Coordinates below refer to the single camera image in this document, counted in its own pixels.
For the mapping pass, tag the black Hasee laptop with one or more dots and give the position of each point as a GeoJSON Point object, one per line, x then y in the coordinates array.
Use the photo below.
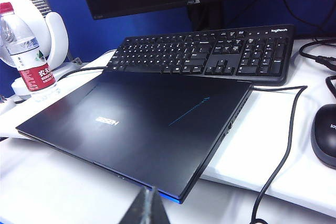
{"type": "Point", "coordinates": [144, 129]}

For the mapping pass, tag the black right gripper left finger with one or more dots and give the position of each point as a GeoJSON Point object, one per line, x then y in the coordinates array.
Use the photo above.
{"type": "Point", "coordinates": [141, 211]}

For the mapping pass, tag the wide blue partition panel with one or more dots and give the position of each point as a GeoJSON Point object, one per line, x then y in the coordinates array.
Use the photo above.
{"type": "Point", "coordinates": [118, 28]}

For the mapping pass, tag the white desk fan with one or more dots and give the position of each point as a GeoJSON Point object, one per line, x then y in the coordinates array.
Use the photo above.
{"type": "Point", "coordinates": [56, 37]}

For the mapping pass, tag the silver partition post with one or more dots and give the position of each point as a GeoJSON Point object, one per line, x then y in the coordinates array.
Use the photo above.
{"type": "Point", "coordinates": [52, 16]}

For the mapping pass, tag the black Logitech keyboard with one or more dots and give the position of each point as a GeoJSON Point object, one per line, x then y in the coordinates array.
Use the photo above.
{"type": "Point", "coordinates": [210, 51]}

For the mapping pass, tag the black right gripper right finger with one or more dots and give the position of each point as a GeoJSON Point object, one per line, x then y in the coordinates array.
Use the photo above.
{"type": "Point", "coordinates": [157, 211]}

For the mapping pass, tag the clear water bottle red label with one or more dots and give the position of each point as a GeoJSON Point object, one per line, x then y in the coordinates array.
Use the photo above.
{"type": "Point", "coordinates": [36, 74]}

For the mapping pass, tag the black grey computer mouse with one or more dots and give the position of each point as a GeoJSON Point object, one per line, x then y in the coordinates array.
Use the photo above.
{"type": "Point", "coordinates": [325, 137]}

